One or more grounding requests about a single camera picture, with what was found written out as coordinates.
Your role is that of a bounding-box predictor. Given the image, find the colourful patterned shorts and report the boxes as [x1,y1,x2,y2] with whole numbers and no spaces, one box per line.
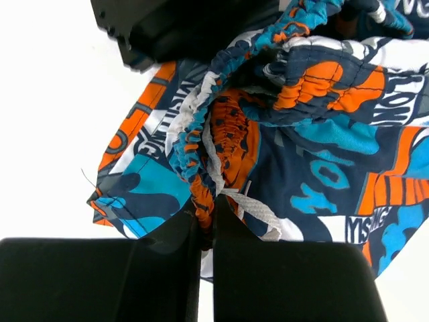
[88,1,428,275]

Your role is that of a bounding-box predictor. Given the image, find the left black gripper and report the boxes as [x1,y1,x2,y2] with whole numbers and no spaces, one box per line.
[90,0,288,72]

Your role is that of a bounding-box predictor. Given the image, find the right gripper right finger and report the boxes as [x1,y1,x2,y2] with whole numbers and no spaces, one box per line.
[213,197,387,322]

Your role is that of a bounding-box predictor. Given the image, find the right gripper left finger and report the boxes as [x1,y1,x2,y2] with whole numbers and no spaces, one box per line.
[1,202,200,321]

